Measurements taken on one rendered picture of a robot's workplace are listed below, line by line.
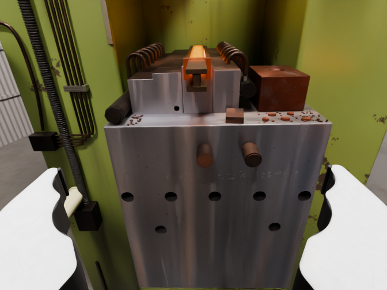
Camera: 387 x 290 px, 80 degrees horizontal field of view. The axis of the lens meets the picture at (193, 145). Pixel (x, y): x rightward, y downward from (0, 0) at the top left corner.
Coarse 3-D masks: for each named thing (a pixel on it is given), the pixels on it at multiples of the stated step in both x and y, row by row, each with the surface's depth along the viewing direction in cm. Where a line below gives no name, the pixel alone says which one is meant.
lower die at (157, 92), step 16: (208, 48) 76; (160, 64) 49; (176, 64) 48; (224, 64) 46; (128, 80) 41; (144, 80) 41; (160, 80) 41; (176, 80) 41; (208, 80) 41; (224, 80) 41; (144, 96) 42; (160, 96) 42; (176, 96) 42; (192, 96) 42; (208, 96) 42; (224, 96) 42; (144, 112) 44; (160, 112) 44; (176, 112) 44; (192, 112) 44; (208, 112) 44; (224, 112) 44
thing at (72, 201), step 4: (72, 188) 69; (76, 188) 69; (72, 192) 67; (76, 192) 68; (68, 196) 66; (72, 196) 66; (76, 196) 67; (80, 196) 68; (68, 200) 64; (72, 200) 65; (76, 200) 66; (80, 200) 67; (64, 204) 63; (68, 204) 63; (72, 204) 64; (76, 204) 65; (68, 208) 62; (72, 208) 63; (76, 208) 65; (68, 212) 62; (72, 212) 63; (68, 216) 61
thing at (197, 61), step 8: (192, 48) 60; (200, 48) 60; (192, 56) 45; (200, 56) 45; (184, 64) 39; (192, 64) 34; (200, 64) 33; (208, 64) 39; (184, 72) 39; (192, 72) 30; (200, 72) 30; (208, 72) 39; (192, 80) 35; (200, 80) 34; (192, 88) 31; (200, 88) 31
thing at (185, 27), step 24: (144, 0) 77; (168, 0) 76; (192, 0) 76; (216, 0) 76; (240, 0) 76; (264, 0) 76; (168, 24) 80; (192, 24) 80; (216, 24) 79; (240, 24) 79; (168, 48) 83; (240, 48) 83
